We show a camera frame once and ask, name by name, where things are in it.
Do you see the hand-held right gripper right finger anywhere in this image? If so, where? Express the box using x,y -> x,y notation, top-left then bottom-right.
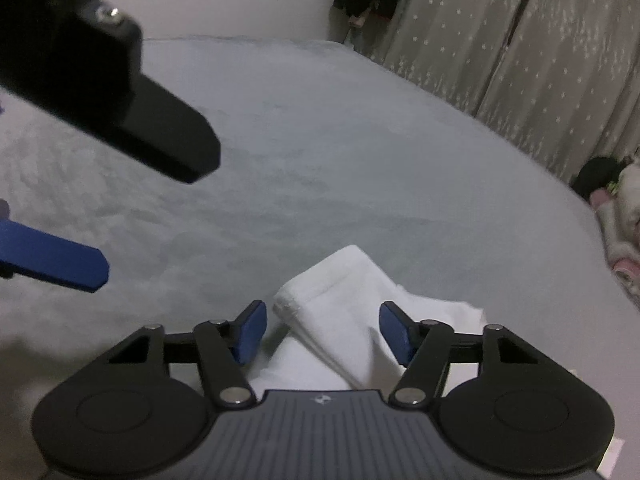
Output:
378,300 -> 532,407

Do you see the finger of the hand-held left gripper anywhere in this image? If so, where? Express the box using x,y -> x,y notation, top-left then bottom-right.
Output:
0,0 -> 222,184
0,217 -> 110,294

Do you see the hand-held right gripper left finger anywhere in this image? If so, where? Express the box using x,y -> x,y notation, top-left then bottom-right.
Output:
107,299 -> 269,407

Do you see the white garment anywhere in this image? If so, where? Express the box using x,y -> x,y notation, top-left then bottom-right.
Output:
248,244 -> 487,392

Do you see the grey bed blanket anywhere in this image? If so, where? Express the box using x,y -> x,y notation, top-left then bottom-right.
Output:
0,35 -> 640,466

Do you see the pile of pink-white bedding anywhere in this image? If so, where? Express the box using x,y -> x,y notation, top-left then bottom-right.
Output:
589,146 -> 640,311

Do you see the black cloth bundle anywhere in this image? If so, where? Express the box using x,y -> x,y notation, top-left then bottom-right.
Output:
571,156 -> 627,202

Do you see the grey star-patterned curtain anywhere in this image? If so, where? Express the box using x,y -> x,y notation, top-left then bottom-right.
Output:
350,0 -> 640,187

